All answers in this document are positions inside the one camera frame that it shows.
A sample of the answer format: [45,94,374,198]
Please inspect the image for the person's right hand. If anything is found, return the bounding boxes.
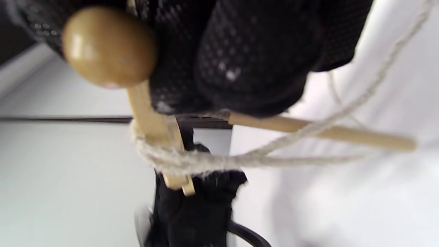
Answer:
[7,0,374,119]

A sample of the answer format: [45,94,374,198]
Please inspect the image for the wooden crocodile lacing toy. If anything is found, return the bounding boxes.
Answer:
[125,0,196,197]

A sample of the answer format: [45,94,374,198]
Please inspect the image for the white rope with wooden needle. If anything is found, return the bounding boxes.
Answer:
[62,0,434,177]

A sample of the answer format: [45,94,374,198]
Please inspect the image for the person's left hand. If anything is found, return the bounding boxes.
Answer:
[144,125,248,247]

